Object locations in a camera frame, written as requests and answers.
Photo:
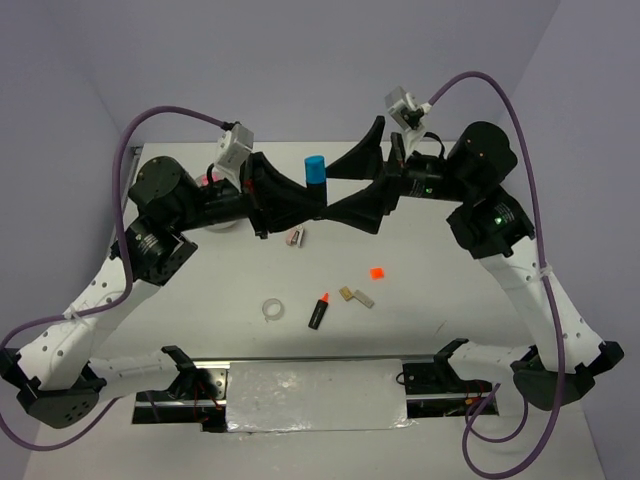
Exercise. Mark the pink mini stapler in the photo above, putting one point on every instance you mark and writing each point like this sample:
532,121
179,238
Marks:
295,236

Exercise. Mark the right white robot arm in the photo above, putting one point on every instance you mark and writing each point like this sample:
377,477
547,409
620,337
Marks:
566,354

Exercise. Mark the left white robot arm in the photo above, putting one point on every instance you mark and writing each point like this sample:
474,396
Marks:
58,376

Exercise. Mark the orange highlighter cap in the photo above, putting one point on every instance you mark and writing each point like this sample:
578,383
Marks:
377,273

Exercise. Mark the grey flat eraser piece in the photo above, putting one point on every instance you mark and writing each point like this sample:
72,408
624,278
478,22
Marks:
363,299

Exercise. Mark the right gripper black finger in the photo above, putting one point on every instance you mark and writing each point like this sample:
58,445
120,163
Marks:
364,161
363,210

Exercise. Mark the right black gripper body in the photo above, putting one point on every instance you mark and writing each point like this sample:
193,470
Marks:
396,169

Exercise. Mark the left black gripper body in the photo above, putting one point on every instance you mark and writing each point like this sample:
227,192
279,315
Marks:
251,185

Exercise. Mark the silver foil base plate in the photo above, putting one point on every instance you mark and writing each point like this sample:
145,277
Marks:
310,395

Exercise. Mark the clear tape roll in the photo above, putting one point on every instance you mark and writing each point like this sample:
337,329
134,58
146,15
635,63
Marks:
272,309

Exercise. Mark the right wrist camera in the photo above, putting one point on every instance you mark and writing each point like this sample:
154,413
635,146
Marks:
410,115

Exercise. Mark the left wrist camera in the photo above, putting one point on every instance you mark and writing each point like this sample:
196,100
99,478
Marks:
233,149

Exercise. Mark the black blue-tip highlighter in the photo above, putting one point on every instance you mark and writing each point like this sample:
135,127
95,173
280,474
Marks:
318,192

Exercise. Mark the tan small eraser block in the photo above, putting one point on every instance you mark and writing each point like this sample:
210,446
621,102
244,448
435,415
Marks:
346,293

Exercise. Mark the white round divided organizer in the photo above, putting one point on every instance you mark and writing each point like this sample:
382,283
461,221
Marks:
220,228

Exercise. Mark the black orange-tip highlighter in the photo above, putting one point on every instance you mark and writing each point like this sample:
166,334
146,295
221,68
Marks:
319,312

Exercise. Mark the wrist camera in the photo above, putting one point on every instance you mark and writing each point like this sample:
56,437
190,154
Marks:
233,149
410,115

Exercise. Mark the pink marker pack bottle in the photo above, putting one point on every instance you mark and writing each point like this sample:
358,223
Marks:
206,179

